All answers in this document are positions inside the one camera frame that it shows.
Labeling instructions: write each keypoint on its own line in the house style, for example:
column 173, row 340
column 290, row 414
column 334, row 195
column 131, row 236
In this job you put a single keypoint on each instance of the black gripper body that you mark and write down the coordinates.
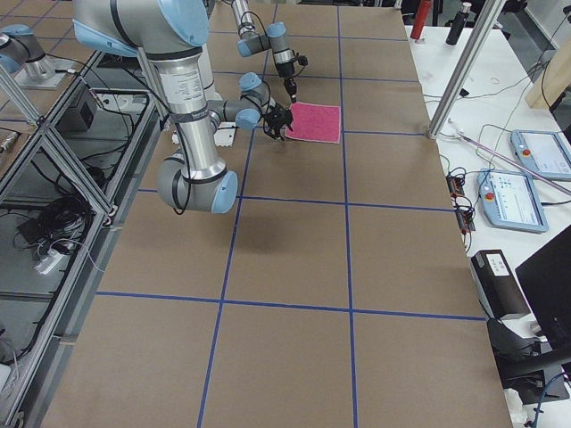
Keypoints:
column 287, row 80
column 271, row 119

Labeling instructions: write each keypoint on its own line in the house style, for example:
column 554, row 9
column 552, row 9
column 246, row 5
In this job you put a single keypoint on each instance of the pink towel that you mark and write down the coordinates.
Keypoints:
column 315, row 123

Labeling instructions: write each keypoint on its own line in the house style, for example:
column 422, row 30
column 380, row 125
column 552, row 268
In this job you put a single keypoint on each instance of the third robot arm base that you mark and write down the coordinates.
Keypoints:
column 26, row 59

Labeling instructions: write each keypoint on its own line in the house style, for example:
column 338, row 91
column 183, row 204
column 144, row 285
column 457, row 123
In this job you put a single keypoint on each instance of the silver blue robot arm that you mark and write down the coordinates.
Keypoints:
column 255, row 38
column 172, row 35

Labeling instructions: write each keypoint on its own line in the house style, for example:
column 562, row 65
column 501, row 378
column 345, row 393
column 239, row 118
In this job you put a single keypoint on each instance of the red bottle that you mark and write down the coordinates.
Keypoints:
column 422, row 11

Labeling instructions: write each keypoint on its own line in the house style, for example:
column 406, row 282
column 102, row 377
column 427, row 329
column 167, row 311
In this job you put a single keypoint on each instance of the black bottle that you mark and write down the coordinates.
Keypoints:
column 458, row 24

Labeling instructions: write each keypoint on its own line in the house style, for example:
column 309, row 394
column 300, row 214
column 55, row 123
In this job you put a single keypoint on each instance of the near blue teach pendant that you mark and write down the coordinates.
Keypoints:
column 510, row 201

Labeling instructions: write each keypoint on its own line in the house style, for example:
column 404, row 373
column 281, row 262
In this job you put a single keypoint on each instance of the blue teach pendant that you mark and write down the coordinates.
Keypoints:
column 510, row 201
column 544, row 152

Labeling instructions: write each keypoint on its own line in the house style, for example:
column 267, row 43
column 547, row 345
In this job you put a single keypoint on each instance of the far blue teach pendant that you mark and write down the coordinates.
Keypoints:
column 544, row 152

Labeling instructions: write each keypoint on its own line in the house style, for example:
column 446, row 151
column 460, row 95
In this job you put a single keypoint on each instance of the white power strip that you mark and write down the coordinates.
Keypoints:
column 49, row 262

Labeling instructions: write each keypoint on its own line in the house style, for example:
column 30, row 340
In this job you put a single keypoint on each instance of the black box with label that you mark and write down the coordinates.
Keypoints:
column 497, row 286

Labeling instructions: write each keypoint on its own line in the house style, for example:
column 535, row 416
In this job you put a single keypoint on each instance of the black monitor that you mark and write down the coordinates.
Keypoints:
column 545, row 280

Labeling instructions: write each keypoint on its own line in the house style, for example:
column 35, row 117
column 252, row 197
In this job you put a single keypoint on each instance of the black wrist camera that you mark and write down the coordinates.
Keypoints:
column 302, row 60
column 273, row 130

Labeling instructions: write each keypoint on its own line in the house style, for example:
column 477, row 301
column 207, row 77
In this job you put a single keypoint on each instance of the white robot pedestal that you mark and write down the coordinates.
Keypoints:
column 196, row 109

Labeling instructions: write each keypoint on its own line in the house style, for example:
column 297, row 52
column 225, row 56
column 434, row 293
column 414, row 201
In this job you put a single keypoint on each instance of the aluminium frame post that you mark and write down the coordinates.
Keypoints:
column 475, row 43

